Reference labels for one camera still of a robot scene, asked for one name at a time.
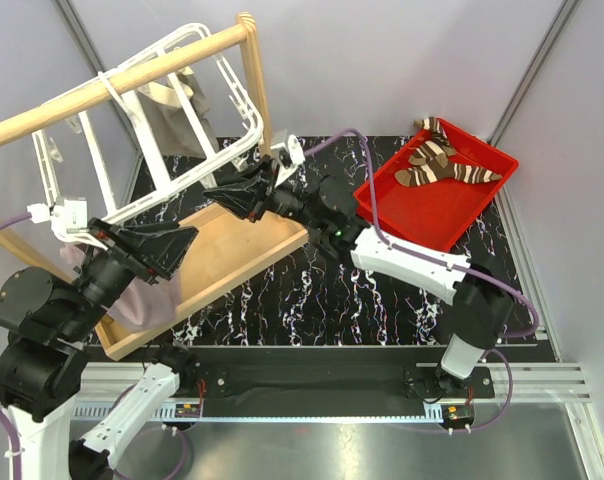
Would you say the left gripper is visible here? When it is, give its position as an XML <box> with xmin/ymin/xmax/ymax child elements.
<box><xmin>61</xmin><ymin>214</ymin><xmax>200</xmax><ymax>338</ymax></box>

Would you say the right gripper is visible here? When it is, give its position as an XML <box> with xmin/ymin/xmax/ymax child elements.
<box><xmin>203</xmin><ymin>156</ymin><xmax>328</xmax><ymax>233</ymax></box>

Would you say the lilac sock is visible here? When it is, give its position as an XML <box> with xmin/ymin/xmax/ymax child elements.
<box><xmin>59</xmin><ymin>242</ymin><xmax>183</xmax><ymax>332</ymax></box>

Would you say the white plastic sock hanger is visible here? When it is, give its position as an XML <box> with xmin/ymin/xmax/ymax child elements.
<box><xmin>55</xmin><ymin>13</ymin><xmax>272</xmax><ymax>224</ymax></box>

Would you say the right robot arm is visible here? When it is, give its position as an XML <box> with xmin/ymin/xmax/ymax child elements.
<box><xmin>204</xmin><ymin>157</ymin><xmax>514</xmax><ymax>402</ymax></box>

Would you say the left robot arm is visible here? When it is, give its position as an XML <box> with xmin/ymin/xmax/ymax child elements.
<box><xmin>0</xmin><ymin>218</ymin><xmax>198</xmax><ymax>479</ymax></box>

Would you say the wooden drying rack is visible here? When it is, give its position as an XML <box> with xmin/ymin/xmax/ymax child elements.
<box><xmin>0</xmin><ymin>13</ymin><xmax>311</xmax><ymax>361</ymax></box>

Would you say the grey beige hanging sock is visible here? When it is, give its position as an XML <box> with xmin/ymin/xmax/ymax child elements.
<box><xmin>137</xmin><ymin>67</ymin><xmax>219</xmax><ymax>159</ymax></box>

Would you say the brown striped sock left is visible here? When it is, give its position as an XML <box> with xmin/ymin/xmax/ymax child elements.
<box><xmin>394</xmin><ymin>140</ymin><xmax>457</xmax><ymax>187</ymax></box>

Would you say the brown striped sock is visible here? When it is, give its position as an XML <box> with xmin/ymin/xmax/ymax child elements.
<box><xmin>406</xmin><ymin>117</ymin><xmax>502</xmax><ymax>187</ymax></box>
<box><xmin>394</xmin><ymin>140</ymin><xmax>457</xmax><ymax>187</ymax></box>

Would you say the red plastic tray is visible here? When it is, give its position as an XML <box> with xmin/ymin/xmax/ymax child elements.
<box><xmin>354</xmin><ymin>117</ymin><xmax>519</xmax><ymax>251</ymax></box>

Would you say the brown striped sock right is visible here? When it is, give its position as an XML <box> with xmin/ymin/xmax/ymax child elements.
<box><xmin>406</xmin><ymin>117</ymin><xmax>502</xmax><ymax>187</ymax></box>

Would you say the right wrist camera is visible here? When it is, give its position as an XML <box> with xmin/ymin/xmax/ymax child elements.
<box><xmin>270</xmin><ymin>130</ymin><xmax>305</xmax><ymax>187</ymax></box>

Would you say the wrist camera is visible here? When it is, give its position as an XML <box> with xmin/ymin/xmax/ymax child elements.
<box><xmin>27</xmin><ymin>197</ymin><xmax>103</xmax><ymax>248</ymax></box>
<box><xmin>270</xmin><ymin>130</ymin><xmax>305</xmax><ymax>187</ymax></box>

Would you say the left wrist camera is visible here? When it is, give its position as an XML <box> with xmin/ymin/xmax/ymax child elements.
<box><xmin>27</xmin><ymin>197</ymin><xmax>103</xmax><ymax>248</ymax></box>

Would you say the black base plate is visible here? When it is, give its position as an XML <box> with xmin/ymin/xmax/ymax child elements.
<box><xmin>191</xmin><ymin>346</ymin><xmax>495</xmax><ymax>422</ymax></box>

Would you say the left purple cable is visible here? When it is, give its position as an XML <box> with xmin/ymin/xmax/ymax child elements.
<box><xmin>0</xmin><ymin>209</ymin><xmax>38</xmax><ymax>480</ymax></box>

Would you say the aluminium rail frame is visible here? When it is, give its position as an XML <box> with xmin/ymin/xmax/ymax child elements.
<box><xmin>80</xmin><ymin>173</ymin><xmax>587</xmax><ymax>476</ymax></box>

